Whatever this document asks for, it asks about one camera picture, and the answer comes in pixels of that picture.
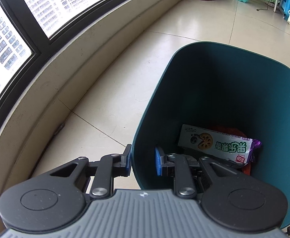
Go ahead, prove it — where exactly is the orange mesh net bag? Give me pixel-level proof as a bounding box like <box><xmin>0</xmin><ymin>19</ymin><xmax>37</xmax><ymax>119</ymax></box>
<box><xmin>211</xmin><ymin>125</ymin><xmax>248</xmax><ymax>138</ymax></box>

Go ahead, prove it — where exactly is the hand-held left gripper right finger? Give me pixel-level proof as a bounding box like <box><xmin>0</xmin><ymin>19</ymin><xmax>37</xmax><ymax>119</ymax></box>
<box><xmin>155</xmin><ymin>147</ymin><xmax>253</xmax><ymax>199</ymax></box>

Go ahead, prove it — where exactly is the white purple biscuit packet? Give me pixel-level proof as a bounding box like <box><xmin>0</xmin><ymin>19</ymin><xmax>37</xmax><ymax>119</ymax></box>
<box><xmin>178</xmin><ymin>124</ymin><xmax>262</xmax><ymax>170</ymax></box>

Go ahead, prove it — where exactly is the dark green trash bin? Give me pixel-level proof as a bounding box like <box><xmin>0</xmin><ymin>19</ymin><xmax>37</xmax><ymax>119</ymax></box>
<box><xmin>131</xmin><ymin>41</ymin><xmax>290</xmax><ymax>230</ymax></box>

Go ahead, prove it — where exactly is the black window frame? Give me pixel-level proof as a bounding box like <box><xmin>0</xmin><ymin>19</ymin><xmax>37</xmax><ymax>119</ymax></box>
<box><xmin>0</xmin><ymin>0</ymin><xmax>160</xmax><ymax>159</ymax></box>

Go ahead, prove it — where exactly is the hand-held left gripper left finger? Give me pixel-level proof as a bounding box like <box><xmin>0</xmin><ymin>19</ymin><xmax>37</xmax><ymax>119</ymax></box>
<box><xmin>28</xmin><ymin>144</ymin><xmax>132</xmax><ymax>199</ymax></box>

